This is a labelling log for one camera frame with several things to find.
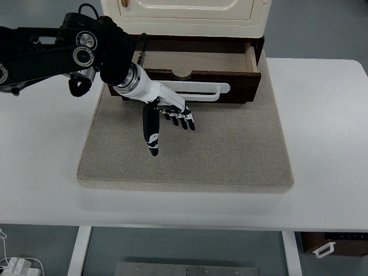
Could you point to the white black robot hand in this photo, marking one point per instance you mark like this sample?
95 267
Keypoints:
140 87

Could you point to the dark wooden drawer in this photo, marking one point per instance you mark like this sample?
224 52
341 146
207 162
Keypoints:
238 70

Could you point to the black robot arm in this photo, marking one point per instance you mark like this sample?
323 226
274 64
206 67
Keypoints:
81 48

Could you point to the cream white upper cabinet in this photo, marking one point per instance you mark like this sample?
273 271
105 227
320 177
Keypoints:
232 18

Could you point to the dark wooden cabinet base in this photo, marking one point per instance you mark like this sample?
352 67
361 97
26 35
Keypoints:
204 44

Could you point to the beige fabric mat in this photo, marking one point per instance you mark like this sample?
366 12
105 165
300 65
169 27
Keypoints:
235 148

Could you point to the grey metal plate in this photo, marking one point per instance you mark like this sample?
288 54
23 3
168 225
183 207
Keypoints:
130 268

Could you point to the white power adapter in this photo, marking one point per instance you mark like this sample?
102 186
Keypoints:
19 267

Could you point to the white drawer handle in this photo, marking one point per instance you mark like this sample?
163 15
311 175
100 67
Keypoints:
198 91

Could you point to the white table frame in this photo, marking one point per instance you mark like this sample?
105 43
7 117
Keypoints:
84 232

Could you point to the white handle on box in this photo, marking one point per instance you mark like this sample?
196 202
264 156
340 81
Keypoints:
324 250

